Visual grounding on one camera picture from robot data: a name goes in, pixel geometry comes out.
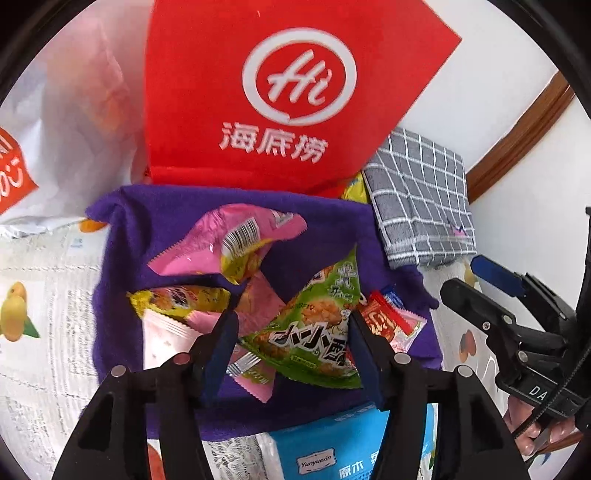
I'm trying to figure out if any person's right hand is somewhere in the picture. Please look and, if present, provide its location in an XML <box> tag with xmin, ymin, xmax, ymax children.
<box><xmin>503</xmin><ymin>397</ymin><xmax>583</xmax><ymax>457</ymax></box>

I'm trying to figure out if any red snack packet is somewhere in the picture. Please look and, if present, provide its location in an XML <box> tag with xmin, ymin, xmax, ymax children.
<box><xmin>358</xmin><ymin>291</ymin><xmax>426</xmax><ymax>356</ymax></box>

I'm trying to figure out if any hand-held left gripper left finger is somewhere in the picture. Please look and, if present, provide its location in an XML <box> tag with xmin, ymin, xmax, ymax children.
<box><xmin>51</xmin><ymin>310</ymin><xmax>241</xmax><ymax>480</ymax></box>

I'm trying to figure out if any fruit-printed table cover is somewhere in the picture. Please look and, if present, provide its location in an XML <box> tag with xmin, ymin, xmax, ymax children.
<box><xmin>0</xmin><ymin>217</ymin><xmax>499</xmax><ymax>480</ymax></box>

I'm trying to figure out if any green triangular snack packet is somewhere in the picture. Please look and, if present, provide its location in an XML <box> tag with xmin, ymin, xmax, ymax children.
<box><xmin>238</xmin><ymin>244</ymin><xmax>363</xmax><ymax>388</ymax></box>

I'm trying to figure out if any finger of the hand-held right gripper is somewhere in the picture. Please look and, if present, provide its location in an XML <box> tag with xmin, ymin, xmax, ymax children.
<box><xmin>441</xmin><ymin>278</ymin><xmax>566</xmax><ymax>365</ymax></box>
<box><xmin>472</xmin><ymin>255</ymin><xmax>575</xmax><ymax>324</ymax></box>

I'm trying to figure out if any wooden door frame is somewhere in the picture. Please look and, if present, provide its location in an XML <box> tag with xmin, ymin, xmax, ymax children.
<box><xmin>464</xmin><ymin>71</ymin><xmax>575</xmax><ymax>204</ymax></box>

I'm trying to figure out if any red paper bag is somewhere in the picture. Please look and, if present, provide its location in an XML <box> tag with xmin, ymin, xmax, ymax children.
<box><xmin>143</xmin><ymin>0</ymin><xmax>462</xmax><ymax>197</ymax></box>

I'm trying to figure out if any blue tissue pack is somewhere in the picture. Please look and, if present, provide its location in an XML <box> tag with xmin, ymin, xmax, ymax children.
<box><xmin>268</xmin><ymin>401</ymin><xmax>437</xmax><ymax>480</ymax></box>

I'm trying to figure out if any white plastic shopping bag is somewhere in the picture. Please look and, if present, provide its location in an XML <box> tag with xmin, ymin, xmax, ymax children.
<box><xmin>0</xmin><ymin>0</ymin><xmax>153</xmax><ymax>238</ymax></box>

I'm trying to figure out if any grey checked folded cloth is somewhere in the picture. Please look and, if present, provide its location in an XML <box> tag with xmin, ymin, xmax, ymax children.
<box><xmin>362</xmin><ymin>129</ymin><xmax>477</xmax><ymax>271</ymax></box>

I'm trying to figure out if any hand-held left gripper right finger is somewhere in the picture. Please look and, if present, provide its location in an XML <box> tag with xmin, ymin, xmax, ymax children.
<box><xmin>347</xmin><ymin>310</ymin><xmax>532</xmax><ymax>480</ymax></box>

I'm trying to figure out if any yellow triangular snack packet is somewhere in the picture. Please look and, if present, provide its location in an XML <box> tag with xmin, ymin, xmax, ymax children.
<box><xmin>127</xmin><ymin>285</ymin><xmax>232</xmax><ymax>324</ymax></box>

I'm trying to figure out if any pale pink snack packet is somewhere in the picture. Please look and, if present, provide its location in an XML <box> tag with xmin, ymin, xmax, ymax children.
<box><xmin>143</xmin><ymin>309</ymin><xmax>222</xmax><ymax>370</ymax></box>

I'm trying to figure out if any large pink yellow snack packet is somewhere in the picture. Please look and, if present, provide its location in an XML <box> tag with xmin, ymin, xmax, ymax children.
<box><xmin>147</xmin><ymin>204</ymin><xmax>308</xmax><ymax>284</ymax></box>

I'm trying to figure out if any purple cloth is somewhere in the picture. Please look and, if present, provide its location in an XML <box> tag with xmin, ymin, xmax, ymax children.
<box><xmin>85</xmin><ymin>185</ymin><xmax>444</xmax><ymax>441</ymax></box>

